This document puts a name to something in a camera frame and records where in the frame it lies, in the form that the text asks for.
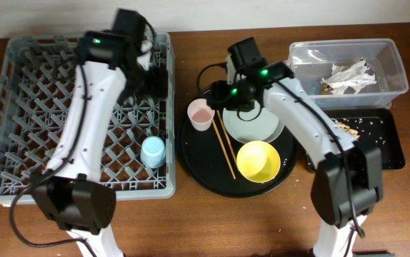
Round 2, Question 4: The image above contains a grey plate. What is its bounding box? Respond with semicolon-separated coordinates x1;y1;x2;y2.
222;101;284;143

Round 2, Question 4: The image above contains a wooden chopstick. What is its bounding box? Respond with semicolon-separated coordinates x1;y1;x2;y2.
212;119;236;180
216;110;236;164

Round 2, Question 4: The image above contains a pink cup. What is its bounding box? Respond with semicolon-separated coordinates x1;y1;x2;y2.
187;99;215;131

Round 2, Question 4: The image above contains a yellow bowl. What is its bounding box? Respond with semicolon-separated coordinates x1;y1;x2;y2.
236;141;281;183

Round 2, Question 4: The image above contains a blue cup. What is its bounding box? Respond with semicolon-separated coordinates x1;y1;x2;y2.
140;136;166;169

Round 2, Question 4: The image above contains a brown snack wrapper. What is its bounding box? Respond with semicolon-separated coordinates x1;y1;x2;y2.
321;84;333;95

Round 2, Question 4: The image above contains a white tissue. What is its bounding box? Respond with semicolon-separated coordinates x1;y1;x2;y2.
321;59;377;95

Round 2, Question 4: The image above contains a food scraps pile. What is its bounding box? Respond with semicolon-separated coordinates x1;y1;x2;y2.
334;120;360;139

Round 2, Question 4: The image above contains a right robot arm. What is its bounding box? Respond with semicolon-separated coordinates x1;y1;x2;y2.
207;37;383;256

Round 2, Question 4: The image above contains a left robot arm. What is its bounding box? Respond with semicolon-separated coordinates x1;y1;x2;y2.
25;9;168;256

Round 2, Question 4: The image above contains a grey dishwasher rack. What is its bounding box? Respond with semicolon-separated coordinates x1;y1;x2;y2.
0;32;176;207

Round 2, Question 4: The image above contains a round black tray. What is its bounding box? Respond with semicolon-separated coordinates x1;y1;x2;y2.
176;109;299;198

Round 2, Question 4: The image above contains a clear plastic bin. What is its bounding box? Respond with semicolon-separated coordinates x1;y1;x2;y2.
289;39;409;109

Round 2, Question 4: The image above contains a black rectangular tray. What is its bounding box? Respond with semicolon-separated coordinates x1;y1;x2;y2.
325;109;406;170

